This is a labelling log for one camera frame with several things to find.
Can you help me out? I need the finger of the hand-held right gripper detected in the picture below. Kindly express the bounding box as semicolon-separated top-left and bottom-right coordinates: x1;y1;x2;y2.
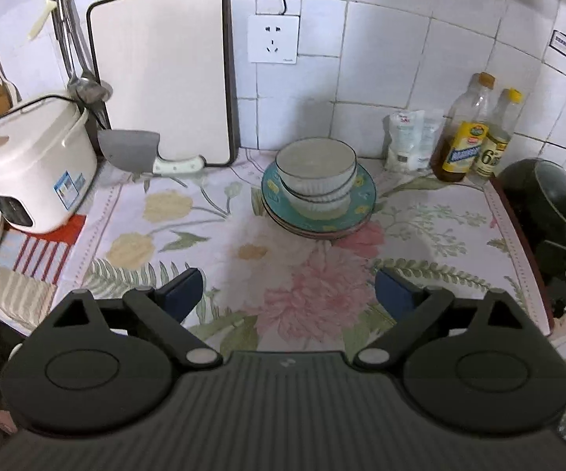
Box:
538;240;566;316

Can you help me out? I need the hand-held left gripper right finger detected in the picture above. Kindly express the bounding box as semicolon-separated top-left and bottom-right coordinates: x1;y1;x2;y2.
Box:
352;267;541;370

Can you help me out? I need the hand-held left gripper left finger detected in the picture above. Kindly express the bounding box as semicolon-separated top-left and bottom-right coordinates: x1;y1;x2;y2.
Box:
30;267;225;369

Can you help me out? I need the pink bear print plate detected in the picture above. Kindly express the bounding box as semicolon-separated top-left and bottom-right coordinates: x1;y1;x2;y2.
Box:
263;206;374;237

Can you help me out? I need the blue egg print plate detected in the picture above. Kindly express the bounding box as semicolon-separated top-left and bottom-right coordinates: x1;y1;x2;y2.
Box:
262;162;377;232

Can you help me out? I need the white ribbed bowl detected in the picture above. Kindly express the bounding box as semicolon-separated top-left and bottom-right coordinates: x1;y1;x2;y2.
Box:
288;191;352;220
283;177;357;203
275;138;357;194

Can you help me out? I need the floral tablecloth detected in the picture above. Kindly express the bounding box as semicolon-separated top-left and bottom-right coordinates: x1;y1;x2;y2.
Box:
69;146;553;349

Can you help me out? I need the glass wok lid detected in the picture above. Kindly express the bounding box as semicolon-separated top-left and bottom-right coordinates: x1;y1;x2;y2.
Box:
532;159;566;241

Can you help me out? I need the black wok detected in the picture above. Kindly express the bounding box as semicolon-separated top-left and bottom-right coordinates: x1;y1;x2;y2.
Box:
499;158;566;256

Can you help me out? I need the clear vinegar bottle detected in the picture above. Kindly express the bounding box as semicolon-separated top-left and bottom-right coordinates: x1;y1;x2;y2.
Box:
474;88;524;180

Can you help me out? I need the white seasoning bag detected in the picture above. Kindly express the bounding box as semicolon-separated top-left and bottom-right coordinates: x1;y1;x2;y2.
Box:
385;110;443;173

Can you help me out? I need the striped cloth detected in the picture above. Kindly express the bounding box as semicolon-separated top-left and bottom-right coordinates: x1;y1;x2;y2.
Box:
0;213;87;329

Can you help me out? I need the cooking oil bottle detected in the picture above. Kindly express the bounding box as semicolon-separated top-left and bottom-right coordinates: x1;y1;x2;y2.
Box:
430;73;496;182

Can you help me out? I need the white rice cooker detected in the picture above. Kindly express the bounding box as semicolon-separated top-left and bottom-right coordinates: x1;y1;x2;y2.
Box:
0;94;99;234

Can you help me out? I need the metal ladle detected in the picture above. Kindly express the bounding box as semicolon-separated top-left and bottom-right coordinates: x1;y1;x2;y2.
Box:
59;0;114;104
52;0;99;104

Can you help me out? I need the white cutting board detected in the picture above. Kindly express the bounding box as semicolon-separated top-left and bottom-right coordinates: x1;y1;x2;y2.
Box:
86;0;240;166

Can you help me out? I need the white rice paddle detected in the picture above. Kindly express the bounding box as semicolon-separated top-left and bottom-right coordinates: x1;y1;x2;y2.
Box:
27;0;75;41

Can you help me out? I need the white-handled cleaver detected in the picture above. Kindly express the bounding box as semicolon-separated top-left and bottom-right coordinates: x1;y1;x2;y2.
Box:
97;129;207;177

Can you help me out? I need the wall sticker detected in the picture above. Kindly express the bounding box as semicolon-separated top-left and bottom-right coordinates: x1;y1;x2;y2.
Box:
548;29;566;63

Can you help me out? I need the white wall socket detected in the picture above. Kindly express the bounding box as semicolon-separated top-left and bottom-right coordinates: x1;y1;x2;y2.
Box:
247;14;300;64

